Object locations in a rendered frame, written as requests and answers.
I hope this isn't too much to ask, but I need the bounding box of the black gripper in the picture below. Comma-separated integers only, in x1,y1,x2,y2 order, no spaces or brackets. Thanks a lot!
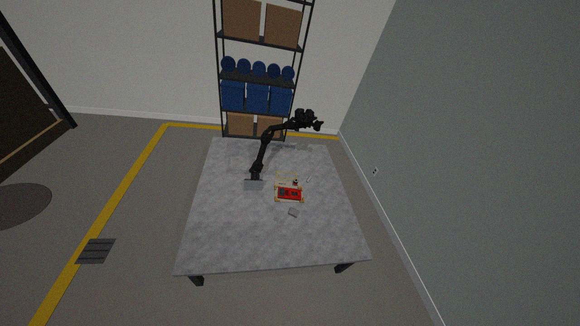
298,112,324,131

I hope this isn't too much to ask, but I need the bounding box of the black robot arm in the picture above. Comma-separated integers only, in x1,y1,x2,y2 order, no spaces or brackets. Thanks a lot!
249,108,314,180

